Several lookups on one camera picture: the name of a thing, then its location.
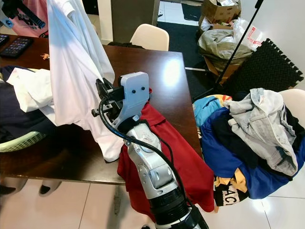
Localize white T-shirt grey print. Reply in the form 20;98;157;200
47;0;124;163

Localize red shirt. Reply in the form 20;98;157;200
117;88;215;222

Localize dark wooden table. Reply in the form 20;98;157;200
0;34;203;184

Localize cream dining chair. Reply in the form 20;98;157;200
130;24;170;52

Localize plain white garment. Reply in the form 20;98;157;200
12;67;55;125

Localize navy garment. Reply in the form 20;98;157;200
0;64;58;144

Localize black floor rug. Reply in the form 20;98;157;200
160;23;203;67

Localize light blue garment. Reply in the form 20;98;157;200
193;95;224;125

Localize green perforated laundry basket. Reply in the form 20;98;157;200
0;131;46;153

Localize grey slipper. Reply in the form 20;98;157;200
41;180;62;195

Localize olive plastic bag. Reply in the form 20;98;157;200
198;29;253;72

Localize thin black stand pole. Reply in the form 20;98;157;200
193;0;265;101

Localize open cardboard box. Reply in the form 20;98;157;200
201;0;243;22

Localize yellow garment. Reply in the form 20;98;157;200
213;169;251;194

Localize black garment white letters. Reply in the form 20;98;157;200
213;184;244;207

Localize grey garment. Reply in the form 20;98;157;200
225;88;298;177

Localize white plastic bag red print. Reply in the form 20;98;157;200
231;18;265;48

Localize black foam mat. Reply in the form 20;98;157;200
222;39;305;96

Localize white chair wooden legs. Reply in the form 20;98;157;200
279;88;305;129

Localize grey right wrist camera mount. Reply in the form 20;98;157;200
117;72;150;127

